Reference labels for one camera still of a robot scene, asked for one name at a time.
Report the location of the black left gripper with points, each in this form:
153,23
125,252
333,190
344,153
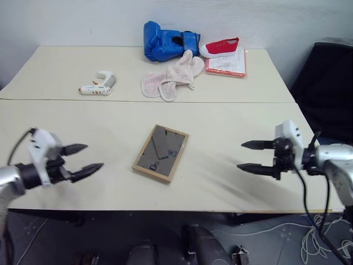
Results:
56,168

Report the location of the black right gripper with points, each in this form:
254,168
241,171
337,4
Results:
284,157

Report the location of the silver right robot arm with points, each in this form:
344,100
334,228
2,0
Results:
335,163

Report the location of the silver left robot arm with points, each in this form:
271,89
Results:
9,179

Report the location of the white hot glue gun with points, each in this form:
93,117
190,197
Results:
96,89

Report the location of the black chair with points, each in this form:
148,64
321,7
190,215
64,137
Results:
325,91

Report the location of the orange document folder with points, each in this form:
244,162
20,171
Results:
229,66

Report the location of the large dark rounded shape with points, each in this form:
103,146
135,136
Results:
204,245

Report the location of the red canvas shoe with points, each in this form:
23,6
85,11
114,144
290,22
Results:
220,48

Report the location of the blue boxing glove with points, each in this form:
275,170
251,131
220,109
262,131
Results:
160,41

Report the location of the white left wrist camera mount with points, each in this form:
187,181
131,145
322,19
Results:
41,154

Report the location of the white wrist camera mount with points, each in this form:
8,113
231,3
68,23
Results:
289,129
41,154

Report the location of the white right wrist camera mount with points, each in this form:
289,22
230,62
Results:
289,129

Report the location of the wooden picture frame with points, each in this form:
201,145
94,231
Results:
160,154

